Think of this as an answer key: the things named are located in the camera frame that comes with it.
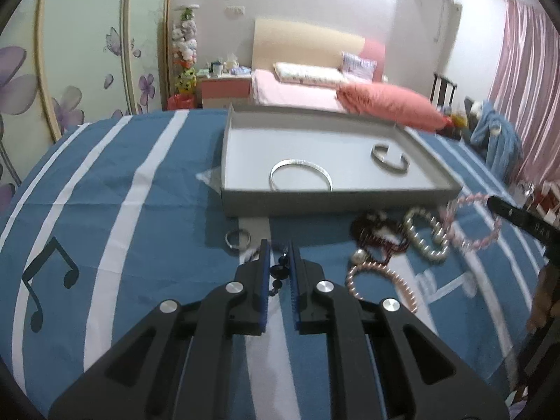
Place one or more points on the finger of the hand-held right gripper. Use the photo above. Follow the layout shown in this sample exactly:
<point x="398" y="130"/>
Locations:
<point x="520" y="218"/>

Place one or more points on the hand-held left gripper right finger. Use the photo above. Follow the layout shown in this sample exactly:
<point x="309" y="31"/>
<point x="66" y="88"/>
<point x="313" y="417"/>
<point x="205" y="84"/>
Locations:
<point x="292" y="288"/>

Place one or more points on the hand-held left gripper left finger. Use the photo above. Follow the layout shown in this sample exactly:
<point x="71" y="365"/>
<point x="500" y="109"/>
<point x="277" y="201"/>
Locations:
<point x="264" y="288"/>

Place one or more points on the large silver bangle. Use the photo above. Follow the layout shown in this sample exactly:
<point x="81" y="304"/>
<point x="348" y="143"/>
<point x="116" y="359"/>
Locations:
<point x="301" y="161"/>

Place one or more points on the grey cardboard box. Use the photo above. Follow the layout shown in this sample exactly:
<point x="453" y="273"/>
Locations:
<point x="306" y="140"/>

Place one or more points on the person's right hand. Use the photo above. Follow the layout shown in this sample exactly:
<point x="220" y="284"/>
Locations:
<point x="542" y="297"/>

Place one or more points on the blue robe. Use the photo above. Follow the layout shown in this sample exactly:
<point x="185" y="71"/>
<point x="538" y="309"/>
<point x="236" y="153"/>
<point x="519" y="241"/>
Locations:
<point x="496" y="140"/>

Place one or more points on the yellow plush toy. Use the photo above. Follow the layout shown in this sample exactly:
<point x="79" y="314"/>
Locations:
<point x="458" y="119"/>

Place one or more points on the pink curtain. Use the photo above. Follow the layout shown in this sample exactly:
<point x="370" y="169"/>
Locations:
<point x="529" y="74"/>

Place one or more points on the dark wooden chair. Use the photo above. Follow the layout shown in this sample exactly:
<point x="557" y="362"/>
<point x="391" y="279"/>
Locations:
<point x="442" y="89"/>

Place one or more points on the silver cuff bangle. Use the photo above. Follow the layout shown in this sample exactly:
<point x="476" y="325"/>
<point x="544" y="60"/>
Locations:
<point x="375" y="154"/>

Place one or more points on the blue striped tablecloth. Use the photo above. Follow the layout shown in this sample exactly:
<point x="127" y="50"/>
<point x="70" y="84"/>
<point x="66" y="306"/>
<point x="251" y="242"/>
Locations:
<point x="131" y="183"/>

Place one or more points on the coral quilt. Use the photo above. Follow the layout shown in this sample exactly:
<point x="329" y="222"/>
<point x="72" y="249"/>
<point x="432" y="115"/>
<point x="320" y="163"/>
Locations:
<point x="389" y="103"/>

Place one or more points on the pink bed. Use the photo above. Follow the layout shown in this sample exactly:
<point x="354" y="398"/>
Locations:
<point x="284" y="92"/>

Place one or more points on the pink nightstand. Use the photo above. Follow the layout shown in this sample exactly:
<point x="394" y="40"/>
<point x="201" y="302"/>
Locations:
<point x="223" y="92"/>

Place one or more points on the white floral pillow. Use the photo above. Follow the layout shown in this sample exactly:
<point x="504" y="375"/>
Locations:
<point x="306" y="73"/>

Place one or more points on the purple pillow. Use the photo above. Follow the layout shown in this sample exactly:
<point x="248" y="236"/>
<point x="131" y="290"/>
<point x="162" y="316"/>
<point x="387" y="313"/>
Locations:
<point x="358" y="66"/>

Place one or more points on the white mug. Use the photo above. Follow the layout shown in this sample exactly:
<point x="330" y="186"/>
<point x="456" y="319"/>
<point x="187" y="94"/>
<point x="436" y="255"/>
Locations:
<point x="216" y="68"/>

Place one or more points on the beige pink headboard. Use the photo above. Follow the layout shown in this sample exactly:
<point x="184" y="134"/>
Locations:
<point x="297" y="43"/>

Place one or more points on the plush toy tower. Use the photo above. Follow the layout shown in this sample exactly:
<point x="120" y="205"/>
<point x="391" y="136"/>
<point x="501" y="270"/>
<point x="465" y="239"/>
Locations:
<point x="186" y="48"/>

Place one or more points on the floral wardrobe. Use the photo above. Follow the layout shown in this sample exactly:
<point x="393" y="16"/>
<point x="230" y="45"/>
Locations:
<point x="87" y="52"/>

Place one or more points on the white wall socket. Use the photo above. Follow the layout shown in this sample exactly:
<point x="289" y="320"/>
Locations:
<point x="234" y="10"/>

